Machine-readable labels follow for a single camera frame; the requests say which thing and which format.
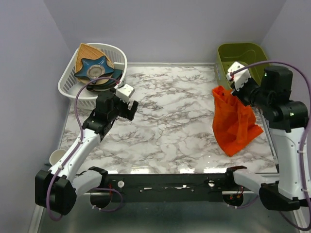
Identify blue star shaped dish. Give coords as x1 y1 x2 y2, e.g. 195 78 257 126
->
74 55 122 85

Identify dark stacked plates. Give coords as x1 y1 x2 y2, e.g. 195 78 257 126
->
86 71 122 92

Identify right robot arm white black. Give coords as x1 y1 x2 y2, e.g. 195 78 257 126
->
223 62 311 212

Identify aluminium rail frame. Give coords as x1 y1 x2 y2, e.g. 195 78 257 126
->
28 191 298 233

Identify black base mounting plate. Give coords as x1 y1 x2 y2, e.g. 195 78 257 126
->
89 172 255 203

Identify white plastic basket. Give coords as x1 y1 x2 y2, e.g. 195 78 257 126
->
58 43 127 110

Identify green plastic bin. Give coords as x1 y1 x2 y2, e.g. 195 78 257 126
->
214 42 268 90

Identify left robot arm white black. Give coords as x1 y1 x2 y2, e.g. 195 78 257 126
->
35 89 138 221

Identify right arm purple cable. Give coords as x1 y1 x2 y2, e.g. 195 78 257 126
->
227 60 311 231

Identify woven bamboo leaf tray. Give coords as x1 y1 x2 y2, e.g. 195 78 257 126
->
75 43 114 72

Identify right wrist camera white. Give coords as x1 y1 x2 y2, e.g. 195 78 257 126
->
225 61 251 92

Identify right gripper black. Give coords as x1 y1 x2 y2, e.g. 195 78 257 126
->
232 74 272 109

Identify orange t shirt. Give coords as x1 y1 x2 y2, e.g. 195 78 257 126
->
212 86 263 157

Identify white paper cup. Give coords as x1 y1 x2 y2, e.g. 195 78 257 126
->
49 149 66 166

